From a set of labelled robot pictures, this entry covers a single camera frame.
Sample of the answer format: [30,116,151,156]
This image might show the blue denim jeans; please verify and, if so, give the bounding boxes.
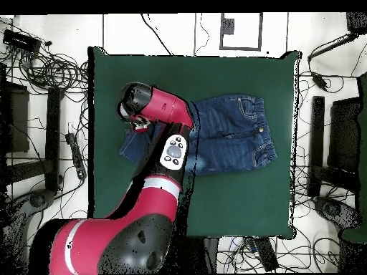
[118,94,278,176]

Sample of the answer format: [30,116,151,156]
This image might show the dark flat panel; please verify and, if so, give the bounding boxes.
[327,96,363,174]
[0,81,30,154]

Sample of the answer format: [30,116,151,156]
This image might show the black flat device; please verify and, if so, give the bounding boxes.
[254,236,280,272]

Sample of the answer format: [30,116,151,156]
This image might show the black power strip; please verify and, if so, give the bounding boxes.
[65,132,87,180]

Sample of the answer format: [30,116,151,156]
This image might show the black stand bar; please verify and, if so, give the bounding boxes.
[44,86,62,192]
[307,95,326,198]

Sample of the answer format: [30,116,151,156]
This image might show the grey stand base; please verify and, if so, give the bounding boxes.
[313,196,363,230]
[28,189,56,209]

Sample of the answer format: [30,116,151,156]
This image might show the dark green table cloth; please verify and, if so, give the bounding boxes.
[87,45,302,241]

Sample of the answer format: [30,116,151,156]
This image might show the grey square plate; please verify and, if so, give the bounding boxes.
[221,17,236,36]

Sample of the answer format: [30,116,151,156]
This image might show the black electronics box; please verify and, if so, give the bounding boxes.
[1,29,42,55]

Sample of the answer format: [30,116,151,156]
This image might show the black power adapter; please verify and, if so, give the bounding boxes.
[310,71,329,91]

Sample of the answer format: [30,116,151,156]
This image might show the black rod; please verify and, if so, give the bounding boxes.
[307,32,361,62]

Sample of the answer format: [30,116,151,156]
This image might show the black corner box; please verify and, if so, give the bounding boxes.
[345,11,367,34]

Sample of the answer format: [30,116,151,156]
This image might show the tangled black cable coil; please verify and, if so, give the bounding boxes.
[16,47,90,95]

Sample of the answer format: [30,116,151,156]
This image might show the long black cable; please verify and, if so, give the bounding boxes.
[139,12,175,57]

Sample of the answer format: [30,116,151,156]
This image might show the grey rectangular frame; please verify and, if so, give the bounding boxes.
[219,12,263,52]

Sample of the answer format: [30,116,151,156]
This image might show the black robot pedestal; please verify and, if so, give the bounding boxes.
[204,236,219,274]

